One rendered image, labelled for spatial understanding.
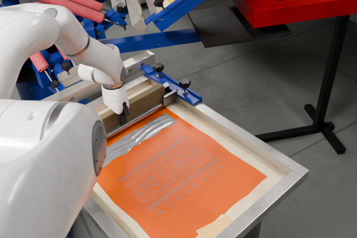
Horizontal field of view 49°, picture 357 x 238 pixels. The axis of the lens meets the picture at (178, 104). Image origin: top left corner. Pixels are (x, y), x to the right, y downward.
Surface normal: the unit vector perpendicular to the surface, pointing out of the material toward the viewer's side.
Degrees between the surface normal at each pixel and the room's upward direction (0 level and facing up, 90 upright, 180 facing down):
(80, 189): 93
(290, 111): 0
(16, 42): 66
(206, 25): 0
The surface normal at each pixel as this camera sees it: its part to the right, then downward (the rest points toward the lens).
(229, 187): -0.04, -0.78
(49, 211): 0.96, -0.13
